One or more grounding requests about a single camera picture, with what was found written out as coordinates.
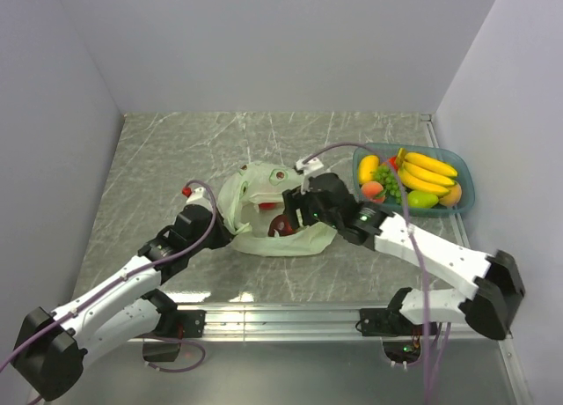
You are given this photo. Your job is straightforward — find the green printed plastic bag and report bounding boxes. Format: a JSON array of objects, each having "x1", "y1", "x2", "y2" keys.
[{"x1": 217, "y1": 162, "x2": 336, "y2": 257}]

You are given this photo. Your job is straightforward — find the green grape bunch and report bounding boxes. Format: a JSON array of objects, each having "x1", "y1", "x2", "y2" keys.
[{"x1": 373, "y1": 165, "x2": 403, "y2": 205}]

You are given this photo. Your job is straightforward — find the green fruit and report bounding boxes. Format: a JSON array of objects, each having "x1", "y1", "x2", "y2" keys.
[{"x1": 407, "y1": 190, "x2": 439, "y2": 209}]

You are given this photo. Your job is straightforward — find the yellow bananas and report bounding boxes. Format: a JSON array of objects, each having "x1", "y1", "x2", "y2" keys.
[{"x1": 396, "y1": 148, "x2": 458, "y2": 197}]

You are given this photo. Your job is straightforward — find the orange fruit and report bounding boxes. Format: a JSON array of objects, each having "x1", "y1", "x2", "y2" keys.
[{"x1": 439, "y1": 183, "x2": 463, "y2": 208}]

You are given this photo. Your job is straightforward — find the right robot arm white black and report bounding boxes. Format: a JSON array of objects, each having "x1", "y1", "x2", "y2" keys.
[{"x1": 282, "y1": 173, "x2": 525, "y2": 341}]

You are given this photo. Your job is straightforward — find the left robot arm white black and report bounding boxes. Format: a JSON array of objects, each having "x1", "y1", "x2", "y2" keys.
[{"x1": 8, "y1": 204, "x2": 231, "y2": 401}]

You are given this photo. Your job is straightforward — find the pink peach with leaf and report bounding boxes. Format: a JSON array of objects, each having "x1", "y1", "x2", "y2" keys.
[{"x1": 361, "y1": 180, "x2": 386, "y2": 203}]

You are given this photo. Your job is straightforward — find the red yellow mango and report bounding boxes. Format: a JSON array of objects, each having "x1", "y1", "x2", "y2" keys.
[{"x1": 383, "y1": 156, "x2": 398, "y2": 172}]

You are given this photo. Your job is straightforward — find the teal transparent plastic tray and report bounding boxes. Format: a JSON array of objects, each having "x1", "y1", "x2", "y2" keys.
[{"x1": 352, "y1": 144, "x2": 475, "y2": 217}]

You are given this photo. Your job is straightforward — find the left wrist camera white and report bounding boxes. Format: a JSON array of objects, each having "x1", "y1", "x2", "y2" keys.
[{"x1": 181, "y1": 185, "x2": 216, "y2": 210}]

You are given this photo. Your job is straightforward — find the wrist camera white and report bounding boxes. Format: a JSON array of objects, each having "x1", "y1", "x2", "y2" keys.
[
  {"x1": 181, "y1": 185, "x2": 216, "y2": 210},
  {"x1": 294, "y1": 158, "x2": 325, "y2": 195}
]

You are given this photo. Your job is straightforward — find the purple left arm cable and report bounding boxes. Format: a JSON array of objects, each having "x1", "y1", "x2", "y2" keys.
[{"x1": 0, "y1": 180, "x2": 218, "y2": 401}]

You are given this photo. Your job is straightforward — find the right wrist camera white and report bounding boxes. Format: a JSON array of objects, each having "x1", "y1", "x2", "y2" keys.
[{"x1": 294, "y1": 158, "x2": 325, "y2": 195}]

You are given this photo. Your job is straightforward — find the black box under rail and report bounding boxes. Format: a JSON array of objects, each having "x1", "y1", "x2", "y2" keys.
[{"x1": 142, "y1": 341, "x2": 181, "y2": 363}]

